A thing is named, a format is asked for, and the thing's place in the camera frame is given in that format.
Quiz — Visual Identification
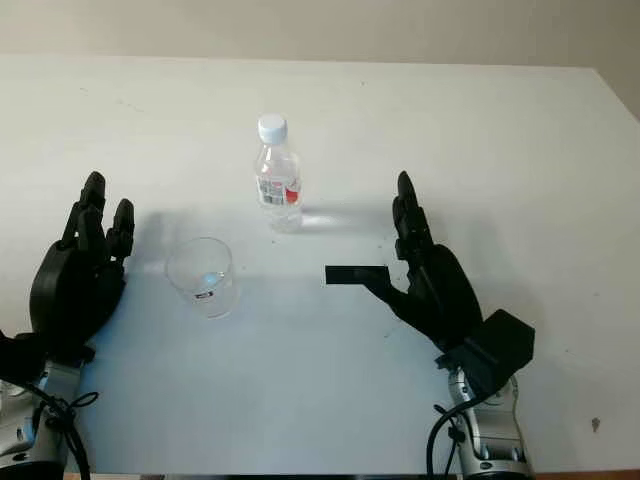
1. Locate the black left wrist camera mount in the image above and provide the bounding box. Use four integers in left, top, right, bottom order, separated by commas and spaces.
0, 328, 97, 389

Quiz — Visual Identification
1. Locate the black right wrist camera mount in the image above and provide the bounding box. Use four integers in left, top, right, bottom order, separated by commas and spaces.
433, 308, 536, 402

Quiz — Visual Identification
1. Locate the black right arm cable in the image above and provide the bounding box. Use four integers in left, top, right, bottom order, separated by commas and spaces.
426, 394, 484, 479

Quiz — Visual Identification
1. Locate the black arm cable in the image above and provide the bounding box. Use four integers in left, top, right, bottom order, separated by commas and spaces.
426, 394, 484, 479
27, 382, 101, 480

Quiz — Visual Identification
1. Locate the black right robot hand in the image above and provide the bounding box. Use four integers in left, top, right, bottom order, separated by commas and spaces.
324, 170, 486, 355

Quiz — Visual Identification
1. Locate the clear plastic cup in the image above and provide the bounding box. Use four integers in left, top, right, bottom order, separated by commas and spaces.
164, 237, 236, 320

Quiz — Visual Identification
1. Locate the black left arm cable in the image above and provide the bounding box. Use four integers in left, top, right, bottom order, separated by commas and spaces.
27, 382, 101, 480

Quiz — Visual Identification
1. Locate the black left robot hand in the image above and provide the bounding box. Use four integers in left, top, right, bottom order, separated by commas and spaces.
28, 170, 136, 352

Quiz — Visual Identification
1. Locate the clear plastic water bottle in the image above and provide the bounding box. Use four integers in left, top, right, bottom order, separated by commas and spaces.
253, 113, 305, 234

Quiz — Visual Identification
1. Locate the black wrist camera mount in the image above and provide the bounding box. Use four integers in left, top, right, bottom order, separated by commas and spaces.
0, 328, 97, 389
433, 308, 536, 402

